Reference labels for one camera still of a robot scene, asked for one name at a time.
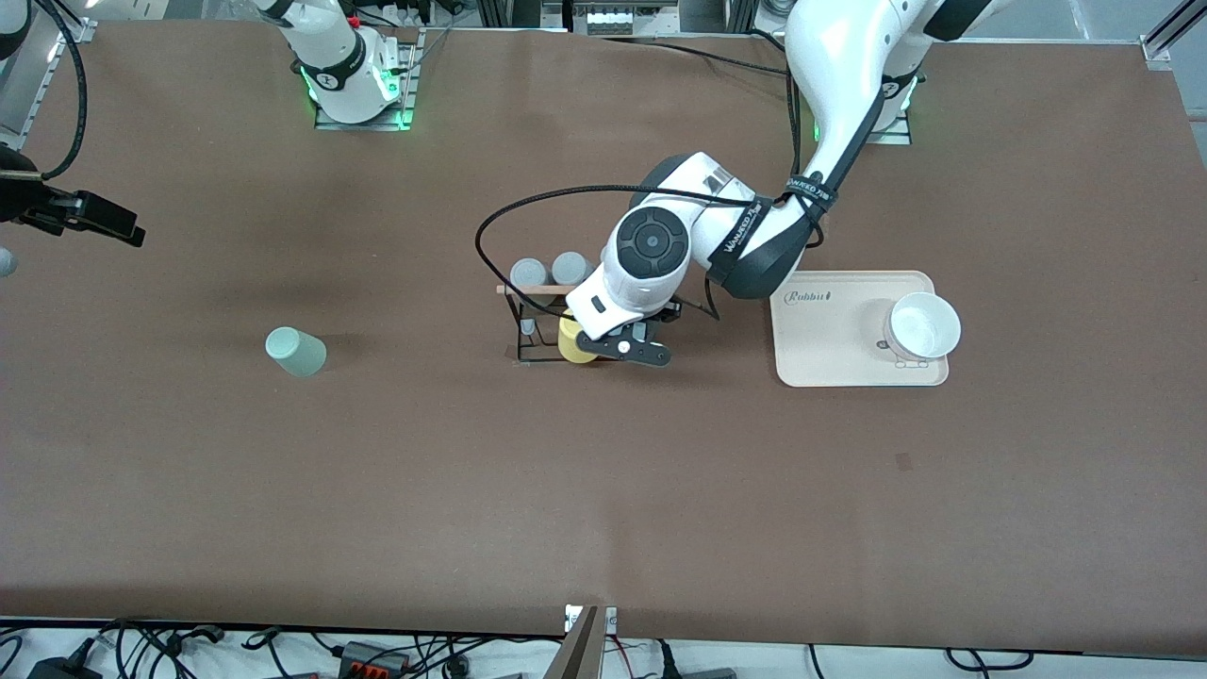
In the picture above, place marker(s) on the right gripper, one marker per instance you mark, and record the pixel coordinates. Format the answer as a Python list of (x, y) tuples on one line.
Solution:
[(28, 202)]

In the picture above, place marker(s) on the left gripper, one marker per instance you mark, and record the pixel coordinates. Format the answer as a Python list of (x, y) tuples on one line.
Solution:
[(670, 313)]

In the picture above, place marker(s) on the mint green plastic cup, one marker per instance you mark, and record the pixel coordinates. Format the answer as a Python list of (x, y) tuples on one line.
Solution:
[(297, 354)]

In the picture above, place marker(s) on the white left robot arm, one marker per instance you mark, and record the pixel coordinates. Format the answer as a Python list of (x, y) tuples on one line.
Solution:
[(849, 57)]

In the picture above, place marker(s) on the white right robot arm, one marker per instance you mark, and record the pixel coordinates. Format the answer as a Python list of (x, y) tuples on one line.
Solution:
[(330, 57)]

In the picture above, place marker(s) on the grey plastic cup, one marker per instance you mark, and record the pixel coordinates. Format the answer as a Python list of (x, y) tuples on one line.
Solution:
[(570, 268), (528, 273)]

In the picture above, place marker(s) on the yellow plastic cup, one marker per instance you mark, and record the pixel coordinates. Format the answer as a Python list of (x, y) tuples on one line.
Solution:
[(568, 344)]

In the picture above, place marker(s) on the beige rectangular tray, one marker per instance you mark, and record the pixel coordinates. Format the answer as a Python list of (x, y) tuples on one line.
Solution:
[(820, 339)]

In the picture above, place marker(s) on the grey power strip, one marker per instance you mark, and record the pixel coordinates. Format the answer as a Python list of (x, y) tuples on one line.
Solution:
[(608, 21)]

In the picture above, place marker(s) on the white bowl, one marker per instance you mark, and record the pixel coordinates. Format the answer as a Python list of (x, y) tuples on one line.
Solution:
[(924, 325)]

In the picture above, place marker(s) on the black plug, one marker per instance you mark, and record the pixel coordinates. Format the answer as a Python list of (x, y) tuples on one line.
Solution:
[(665, 660)]

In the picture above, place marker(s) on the black red connector block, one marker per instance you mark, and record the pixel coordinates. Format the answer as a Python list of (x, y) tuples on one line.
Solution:
[(372, 657)]

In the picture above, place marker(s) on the black power adapter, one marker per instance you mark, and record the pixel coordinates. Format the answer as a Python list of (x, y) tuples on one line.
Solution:
[(61, 668)]

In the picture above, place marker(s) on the aluminium frame profile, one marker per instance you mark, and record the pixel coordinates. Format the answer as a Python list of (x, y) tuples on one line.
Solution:
[(1165, 42), (19, 94)]

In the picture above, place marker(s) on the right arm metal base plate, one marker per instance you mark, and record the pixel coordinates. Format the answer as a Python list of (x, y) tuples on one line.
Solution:
[(363, 125)]

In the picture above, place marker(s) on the aluminium frame post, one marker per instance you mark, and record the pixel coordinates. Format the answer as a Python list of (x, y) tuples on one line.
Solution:
[(740, 11), (509, 11)]

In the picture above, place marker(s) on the white mount bracket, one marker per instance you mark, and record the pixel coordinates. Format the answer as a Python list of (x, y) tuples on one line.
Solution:
[(610, 620)]

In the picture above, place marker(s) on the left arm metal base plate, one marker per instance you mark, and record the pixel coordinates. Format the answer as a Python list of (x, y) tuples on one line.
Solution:
[(901, 138)]

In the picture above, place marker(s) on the camera mount beam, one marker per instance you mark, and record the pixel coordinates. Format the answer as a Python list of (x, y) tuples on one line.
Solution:
[(577, 651)]

